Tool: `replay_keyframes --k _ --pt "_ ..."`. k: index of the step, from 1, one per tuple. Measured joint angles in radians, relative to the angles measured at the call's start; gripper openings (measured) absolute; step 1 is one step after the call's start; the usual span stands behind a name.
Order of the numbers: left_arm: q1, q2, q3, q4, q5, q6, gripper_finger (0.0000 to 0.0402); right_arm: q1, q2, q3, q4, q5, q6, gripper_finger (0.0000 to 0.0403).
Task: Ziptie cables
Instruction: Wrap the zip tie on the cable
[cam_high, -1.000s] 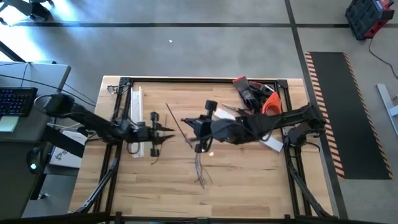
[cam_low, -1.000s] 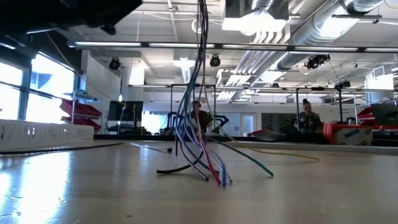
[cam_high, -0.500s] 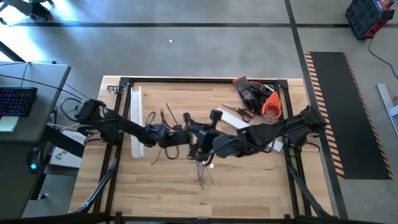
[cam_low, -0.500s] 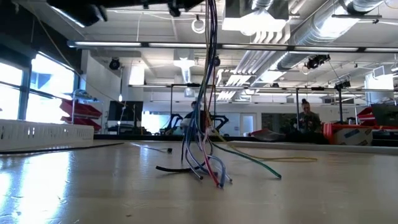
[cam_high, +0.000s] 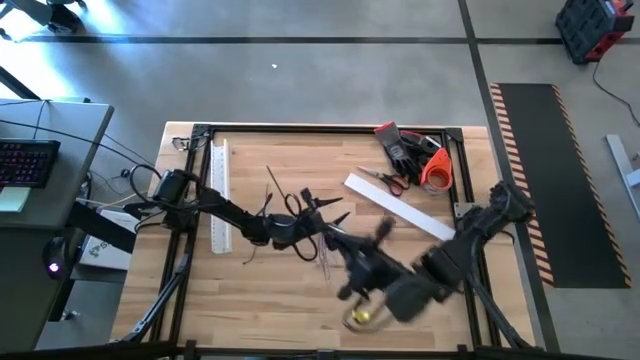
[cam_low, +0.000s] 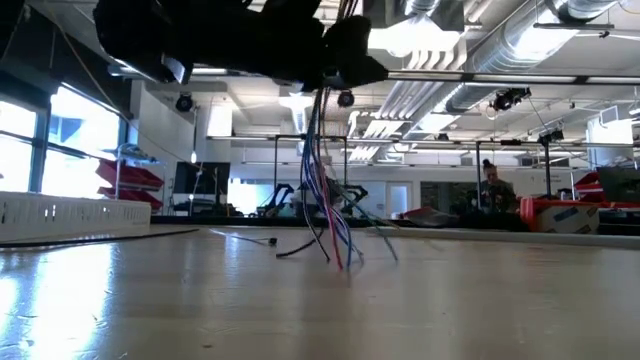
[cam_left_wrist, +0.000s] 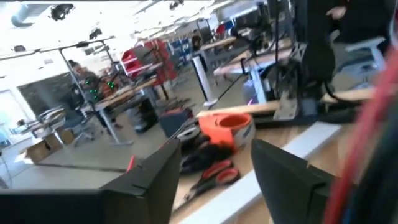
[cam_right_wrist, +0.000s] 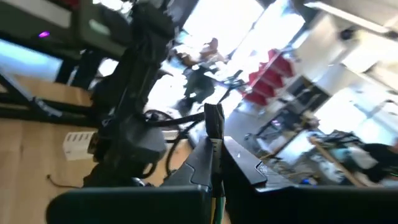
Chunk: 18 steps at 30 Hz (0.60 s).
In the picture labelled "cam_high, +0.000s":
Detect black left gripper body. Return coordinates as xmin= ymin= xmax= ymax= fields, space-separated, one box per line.
xmin=285 ymin=208 xmax=329 ymax=247

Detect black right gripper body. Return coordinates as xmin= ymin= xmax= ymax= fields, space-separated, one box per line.
xmin=349 ymin=242 xmax=401 ymax=301

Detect blue cable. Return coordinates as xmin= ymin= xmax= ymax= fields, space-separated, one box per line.
xmin=317 ymin=232 xmax=335 ymax=283

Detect black zip tie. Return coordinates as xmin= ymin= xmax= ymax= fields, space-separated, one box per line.
xmin=264 ymin=164 xmax=287 ymax=202
xmin=256 ymin=192 xmax=275 ymax=218

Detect grey black work glove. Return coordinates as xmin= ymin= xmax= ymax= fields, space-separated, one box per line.
xmin=373 ymin=121 xmax=426 ymax=184
xmin=399 ymin=129 xmax=444 ymax=169

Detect black hazard-striped floor mat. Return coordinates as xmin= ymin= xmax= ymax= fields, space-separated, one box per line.
xmin=489 ymin=82 xmax=632 ymax=290

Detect white cardboard box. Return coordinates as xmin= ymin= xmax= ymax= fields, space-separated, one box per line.
xmin=77 ymin=208 xmax=136 ymax=271

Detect grey desk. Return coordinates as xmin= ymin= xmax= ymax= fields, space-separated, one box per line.
xmin=0 ymin=98 xmax=115 ymax=351

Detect grey metal bar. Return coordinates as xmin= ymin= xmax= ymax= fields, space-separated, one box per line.
xmin=605 ymin=133 xmax=640 ymax=221

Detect black computer mouse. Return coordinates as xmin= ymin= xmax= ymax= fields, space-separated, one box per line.
xmin=42 ymin=236 xmax=70 ymax=281

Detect black red tool box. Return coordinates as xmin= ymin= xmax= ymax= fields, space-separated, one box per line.
xmin=554 ymin=0 xmax=636 ymax=65

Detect black backlit keyboard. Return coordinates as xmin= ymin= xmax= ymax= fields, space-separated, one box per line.
xmin=0 ymin=138 xmax=62 ymax=189

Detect green sticky note pad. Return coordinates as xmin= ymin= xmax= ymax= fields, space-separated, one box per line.
xmin=0 ymin=186 xmax=32 ymax=214

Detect black office chair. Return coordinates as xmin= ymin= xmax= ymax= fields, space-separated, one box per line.
xmin=0 ymin=0 xmax=89 ymax=41

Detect white flat duct cover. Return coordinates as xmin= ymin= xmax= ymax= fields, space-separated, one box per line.
xmin=342 ymin=172 xmax=457 ymax=243

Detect red-handled scissors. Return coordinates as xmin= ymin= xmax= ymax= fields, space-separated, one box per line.
xmin=356 ymin=165 xmax=411 ymax=198

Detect black aluminium table frame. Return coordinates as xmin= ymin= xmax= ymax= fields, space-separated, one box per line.
xmin=112 ymin=123 xmax=539 ymax=360

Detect white slotted cable duct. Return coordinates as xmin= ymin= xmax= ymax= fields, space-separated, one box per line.
xmin=209 ymin=138 xmax=234 ymax=255

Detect black floor cable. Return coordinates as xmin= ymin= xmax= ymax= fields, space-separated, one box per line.
xmin=592 ymin=58 xmax=640 ymax=127

